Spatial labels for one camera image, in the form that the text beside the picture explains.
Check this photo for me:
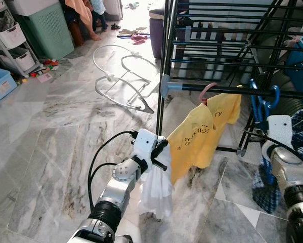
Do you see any white shirt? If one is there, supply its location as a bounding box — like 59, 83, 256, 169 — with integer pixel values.
139, 147, 174, 220

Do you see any blue plastic hanger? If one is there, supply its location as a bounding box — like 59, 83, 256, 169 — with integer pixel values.
249, 78, 282, 133

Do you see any pink plastic hanger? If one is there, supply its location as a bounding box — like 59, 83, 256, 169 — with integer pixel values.
199, 83, 219, 106

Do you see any yellow printed t-shirt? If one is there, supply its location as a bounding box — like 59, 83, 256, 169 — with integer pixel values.
166, 93, 242, 184

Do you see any black metal drying rack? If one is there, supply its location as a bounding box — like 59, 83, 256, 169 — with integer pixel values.
156, 0, 303, 155

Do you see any red slipper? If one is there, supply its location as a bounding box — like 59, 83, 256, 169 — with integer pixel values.
131, 34, 148, 44

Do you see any blue plaid shirt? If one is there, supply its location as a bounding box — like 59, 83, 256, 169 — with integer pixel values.
251, 104, 303, 214

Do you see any purple bin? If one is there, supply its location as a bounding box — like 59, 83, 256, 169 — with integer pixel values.
149, 9, 165, 59

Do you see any pink flat card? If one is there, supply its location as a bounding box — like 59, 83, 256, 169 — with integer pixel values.
36, 72, 53, 83

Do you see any child in blue shirt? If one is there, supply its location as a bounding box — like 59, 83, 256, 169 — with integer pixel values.
90, 0, 122, 31

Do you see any person in peach dress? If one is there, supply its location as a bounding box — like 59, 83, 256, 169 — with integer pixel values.
65, 0, 102, 41

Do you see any green laundry hamper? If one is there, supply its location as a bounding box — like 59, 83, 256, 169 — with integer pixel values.
7, 0, 75, 60

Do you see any light blue plastic basket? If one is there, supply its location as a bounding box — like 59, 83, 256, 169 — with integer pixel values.
0, 68, 18, 103

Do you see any white drawer storage rack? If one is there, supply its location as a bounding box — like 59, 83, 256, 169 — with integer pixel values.
0, 0, 43, 76

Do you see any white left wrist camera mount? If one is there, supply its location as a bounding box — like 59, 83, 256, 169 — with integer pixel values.
133, 129, 159, 165

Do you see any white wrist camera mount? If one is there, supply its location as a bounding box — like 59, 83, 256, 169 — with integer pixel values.
133, 129, 159, 165
267, 115, 293, 148

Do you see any white metal bouncer frame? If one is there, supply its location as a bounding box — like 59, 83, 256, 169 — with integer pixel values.
93, 45, 159, 114

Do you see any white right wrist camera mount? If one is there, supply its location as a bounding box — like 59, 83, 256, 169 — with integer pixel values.
267, 115, 293, 148

